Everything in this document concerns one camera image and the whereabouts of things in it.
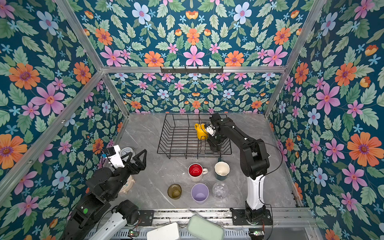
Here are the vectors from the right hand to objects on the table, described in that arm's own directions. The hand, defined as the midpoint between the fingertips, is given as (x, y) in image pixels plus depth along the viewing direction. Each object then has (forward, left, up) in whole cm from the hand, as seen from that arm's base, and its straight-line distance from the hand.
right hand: (217, 140), depth 96 cm
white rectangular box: (-49, +25, -3) cm, 54 cm away
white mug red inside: (-19, +14, -6) cm, 24 cm away
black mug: (-6, +1, +1) cm, 6 cm away
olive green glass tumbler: (-30, +25, -6) cm, 39 cm away
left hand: (-22, +36, +24) cm, 48 cm away
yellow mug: (+2, +10, +5) cm, 11 cm away
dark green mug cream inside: (-19, -2, -4) cm, 19 cm away
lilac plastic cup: (-30, +11, -8) cm, 33 cm away
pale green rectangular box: (-47, +11, -5) cm, 49 cm away
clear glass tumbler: (-29, 0, -7) cm, 30 cm away
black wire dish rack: (+8, +27, -6) cm, 29 cm away
